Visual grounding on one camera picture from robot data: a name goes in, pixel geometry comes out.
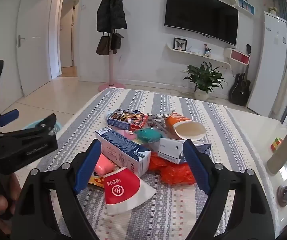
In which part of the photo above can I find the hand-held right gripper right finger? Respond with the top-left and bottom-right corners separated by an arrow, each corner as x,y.
183,139 -> 275,240

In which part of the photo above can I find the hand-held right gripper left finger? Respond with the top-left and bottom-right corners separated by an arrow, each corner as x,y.
10,139 -> 106,240

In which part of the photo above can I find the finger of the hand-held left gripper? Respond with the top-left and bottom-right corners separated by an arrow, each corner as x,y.
0,113 -> 57,143
0,109 -> 19,128

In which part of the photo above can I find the light blue bin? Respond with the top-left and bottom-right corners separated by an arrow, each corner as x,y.
25,119 -> 63,135

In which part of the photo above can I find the pink rounded object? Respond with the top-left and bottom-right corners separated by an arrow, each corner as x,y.
93,154 -> 115,177

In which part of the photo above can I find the yellow packet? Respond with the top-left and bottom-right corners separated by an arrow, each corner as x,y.
88,175 -> 107,188

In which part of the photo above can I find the orange plastic bag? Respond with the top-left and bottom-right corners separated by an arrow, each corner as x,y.
149,152 -> 196,186

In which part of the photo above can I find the white cardboard box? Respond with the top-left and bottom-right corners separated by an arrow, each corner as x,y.
157,137 -> 185,164

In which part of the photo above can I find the blue white milk carton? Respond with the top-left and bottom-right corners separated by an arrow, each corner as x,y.
95,127 -> 152,178

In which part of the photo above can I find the red white paper cup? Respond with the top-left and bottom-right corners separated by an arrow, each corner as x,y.
103,166 -> 157,215

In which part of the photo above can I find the orange paper cup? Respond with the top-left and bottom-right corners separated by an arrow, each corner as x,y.
165,114 -> 206,140

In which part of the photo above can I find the pink wrapper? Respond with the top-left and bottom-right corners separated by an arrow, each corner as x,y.
118,129 -> 138,141

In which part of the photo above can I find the grey striped tablecloth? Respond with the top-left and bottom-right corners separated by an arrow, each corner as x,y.
37,87 -> 279,240

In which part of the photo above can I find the teal soft pouch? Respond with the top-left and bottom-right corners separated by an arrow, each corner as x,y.
134,127 -> 163,144

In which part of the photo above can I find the blue card box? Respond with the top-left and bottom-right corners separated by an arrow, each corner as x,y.
107,109 -> 149,132

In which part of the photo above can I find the white door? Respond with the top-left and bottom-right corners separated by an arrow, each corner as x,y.
17,0 -> 53,98

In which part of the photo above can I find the colourful puzzle cube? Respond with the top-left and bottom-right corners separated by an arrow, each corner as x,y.
271,137 -> 283,151

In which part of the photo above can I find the black acoustic guitar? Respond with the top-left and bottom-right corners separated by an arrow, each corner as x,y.
229,44 -> 252,106

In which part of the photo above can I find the grey thermos bottle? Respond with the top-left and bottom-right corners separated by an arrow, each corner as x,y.
267,122 -> 287,176

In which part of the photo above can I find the green potted plant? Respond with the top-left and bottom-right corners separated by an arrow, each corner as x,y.
185,61 -> 228,101

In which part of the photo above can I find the pink coat rack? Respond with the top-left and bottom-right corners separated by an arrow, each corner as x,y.
98,29 -> 126,92

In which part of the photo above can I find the brown handbag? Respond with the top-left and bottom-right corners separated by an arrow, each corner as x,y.
110,29 -> 124,54
96,32 -> 111,56

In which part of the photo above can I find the white refrigerator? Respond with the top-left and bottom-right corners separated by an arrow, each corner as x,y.
247,11 -> 287,117

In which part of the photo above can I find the black television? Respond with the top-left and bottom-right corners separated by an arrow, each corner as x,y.
164,0 -> 239,46

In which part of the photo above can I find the curved white wall shelf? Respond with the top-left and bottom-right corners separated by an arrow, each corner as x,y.
167,42 -> 232,69

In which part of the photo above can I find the red white rounded wall box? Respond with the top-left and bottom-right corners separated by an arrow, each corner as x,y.
224,47 -> 250,66

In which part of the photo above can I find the butterfly picture frame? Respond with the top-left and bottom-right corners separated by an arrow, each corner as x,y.
174,37 -> 188,51

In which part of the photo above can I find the blue picture wall box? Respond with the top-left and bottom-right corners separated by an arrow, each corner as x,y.
238,0 -> 255,16

